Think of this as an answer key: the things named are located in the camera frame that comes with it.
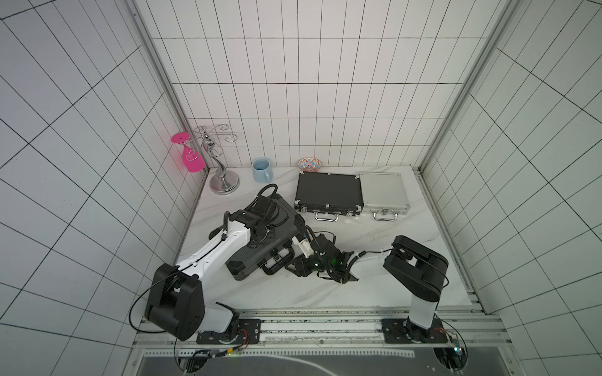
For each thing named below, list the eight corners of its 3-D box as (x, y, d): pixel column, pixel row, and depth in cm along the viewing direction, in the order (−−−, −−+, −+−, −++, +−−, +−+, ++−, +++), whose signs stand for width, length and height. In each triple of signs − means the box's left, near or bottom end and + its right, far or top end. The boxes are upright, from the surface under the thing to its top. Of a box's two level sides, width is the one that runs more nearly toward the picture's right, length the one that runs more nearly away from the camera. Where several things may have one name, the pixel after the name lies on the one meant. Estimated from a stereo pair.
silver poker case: (364, 221, 101) (367, 213, 97) (356, 179, 117) (358, 171, 112) (410, 221, 101) (415, 213, 97) (396, 180, 117) (400, 172, 113)
